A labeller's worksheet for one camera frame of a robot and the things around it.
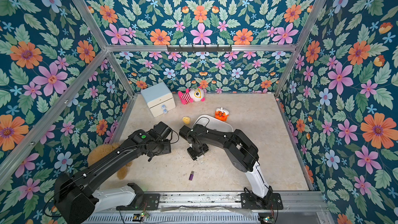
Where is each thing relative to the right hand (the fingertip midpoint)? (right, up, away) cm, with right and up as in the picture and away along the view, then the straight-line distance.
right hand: (198, 155), depth 88 cm
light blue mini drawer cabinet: (-26, +33, +10) cm, 43 cm away
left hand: (-14, +6, -9) cm, 18 cm away
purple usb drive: (-3, -9, -6) cm, 12 cm away
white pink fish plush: (-4, +37, +23) cm, 44 cm away
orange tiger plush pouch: (+15, +23, +13) cm, 30 cm away
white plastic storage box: (+9, +17, +14) cm, 24 cm away
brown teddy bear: (-43, +8, -19) cm, 48 cm away
